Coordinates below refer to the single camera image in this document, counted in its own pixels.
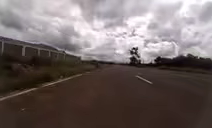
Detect long wall with pale pillars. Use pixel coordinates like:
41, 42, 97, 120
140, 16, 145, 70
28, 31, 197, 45
0, 34, 82, 65

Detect lone dark tree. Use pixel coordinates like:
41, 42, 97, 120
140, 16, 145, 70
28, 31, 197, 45
128, 46, 142, 66

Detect dark row of trees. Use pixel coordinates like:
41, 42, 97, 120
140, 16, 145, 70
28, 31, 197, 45
153, 53, 212, 71

